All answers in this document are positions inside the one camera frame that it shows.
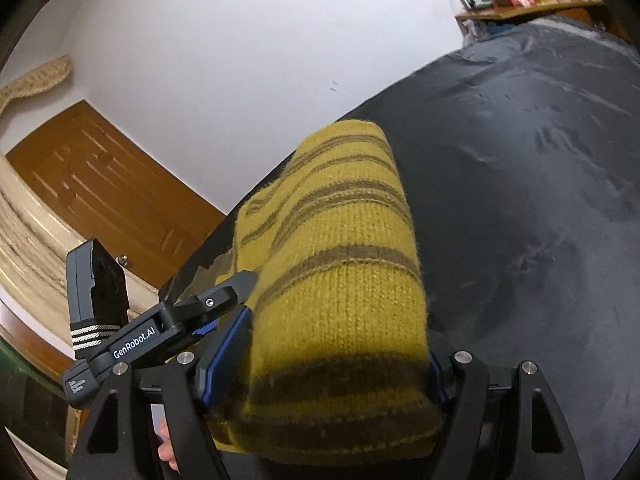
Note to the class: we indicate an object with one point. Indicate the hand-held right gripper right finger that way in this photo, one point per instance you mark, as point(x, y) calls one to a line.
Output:
point(447, 385)

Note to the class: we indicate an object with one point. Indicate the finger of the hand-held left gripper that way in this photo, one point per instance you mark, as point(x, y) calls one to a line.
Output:
point(210, 302)

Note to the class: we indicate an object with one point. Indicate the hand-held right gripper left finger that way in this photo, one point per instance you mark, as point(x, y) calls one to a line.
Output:
point(225, 355)

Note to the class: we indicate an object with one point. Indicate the yellow striped knit sweater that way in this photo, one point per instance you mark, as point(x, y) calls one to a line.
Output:
point(340, 260)

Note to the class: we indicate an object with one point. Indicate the person's left hand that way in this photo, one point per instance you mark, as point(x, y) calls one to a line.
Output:
point(166, 442)

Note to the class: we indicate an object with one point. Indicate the beige curtain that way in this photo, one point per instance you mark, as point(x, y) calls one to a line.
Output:
point(30, 240)

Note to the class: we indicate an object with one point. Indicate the brown wooden door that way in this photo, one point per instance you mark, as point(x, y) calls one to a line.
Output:
point(100, 170)

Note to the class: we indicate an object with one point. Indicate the wooden desk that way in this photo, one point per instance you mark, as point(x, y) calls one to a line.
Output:
point(540, 10)

